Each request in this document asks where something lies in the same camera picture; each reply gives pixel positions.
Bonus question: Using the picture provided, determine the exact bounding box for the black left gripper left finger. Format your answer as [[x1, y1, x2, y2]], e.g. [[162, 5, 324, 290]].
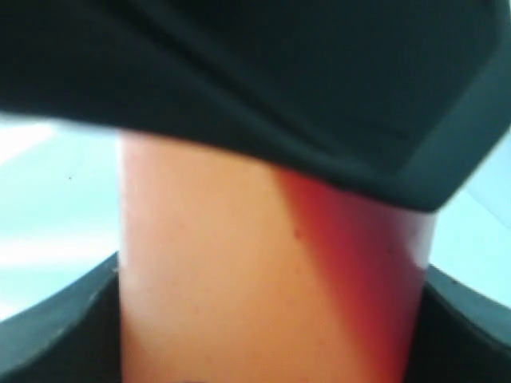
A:
[[0, 251, 511, 383]]

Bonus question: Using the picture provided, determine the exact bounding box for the red sauce squeeze bottle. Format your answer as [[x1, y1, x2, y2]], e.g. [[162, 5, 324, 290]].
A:
[[118, 133, 436, 382]]

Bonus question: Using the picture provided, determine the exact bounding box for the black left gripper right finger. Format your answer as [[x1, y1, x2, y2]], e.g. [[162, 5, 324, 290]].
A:
[[1, 1, 510, 211]]

